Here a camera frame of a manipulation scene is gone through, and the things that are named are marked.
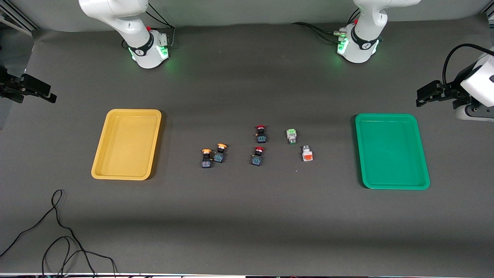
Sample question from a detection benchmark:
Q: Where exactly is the green plastic tray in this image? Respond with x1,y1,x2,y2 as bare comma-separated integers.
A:
355,113,430,190

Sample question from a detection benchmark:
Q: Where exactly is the yellow plastic tray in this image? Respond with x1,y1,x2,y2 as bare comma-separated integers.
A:
91,109,162,181

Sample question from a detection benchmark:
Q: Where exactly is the dark grey table cover sheet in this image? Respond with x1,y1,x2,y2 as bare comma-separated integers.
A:
0,15,494,276

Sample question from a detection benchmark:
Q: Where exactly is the aluminium frame rail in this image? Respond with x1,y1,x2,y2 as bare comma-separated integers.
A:
0,0,40,37

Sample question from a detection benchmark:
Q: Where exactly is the thin black loose cable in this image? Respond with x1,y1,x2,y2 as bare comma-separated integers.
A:
0,189,118,278

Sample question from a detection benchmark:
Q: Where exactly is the black left arm base cable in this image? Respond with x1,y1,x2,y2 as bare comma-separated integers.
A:
291,8,361,44

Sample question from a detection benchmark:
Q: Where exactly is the black arm base cable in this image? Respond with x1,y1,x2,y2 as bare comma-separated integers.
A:
291,8,361,44
122,3,176,49

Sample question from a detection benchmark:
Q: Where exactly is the black right arm base cable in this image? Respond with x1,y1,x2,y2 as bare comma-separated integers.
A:
122,3,176,49

